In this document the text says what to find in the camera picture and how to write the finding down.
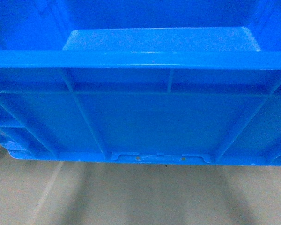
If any large blue plastic crate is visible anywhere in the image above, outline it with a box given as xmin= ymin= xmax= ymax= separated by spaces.
xmin=0 ymin=0 xmax=281 ymax=166

